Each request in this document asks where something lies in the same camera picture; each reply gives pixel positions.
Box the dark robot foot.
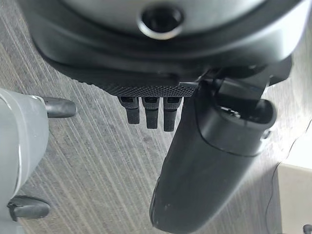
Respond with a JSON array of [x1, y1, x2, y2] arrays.
[[6, 195, 51, 222], [43, 97, 77, 117]]

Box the beige cabinet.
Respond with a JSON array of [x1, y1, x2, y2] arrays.
[[277, 161, 312, 234]]

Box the thin black cable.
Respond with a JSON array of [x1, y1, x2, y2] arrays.
[[264, 131, 312, 223]]

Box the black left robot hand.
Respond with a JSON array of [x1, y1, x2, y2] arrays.
[[18, 0, 312, 234]]

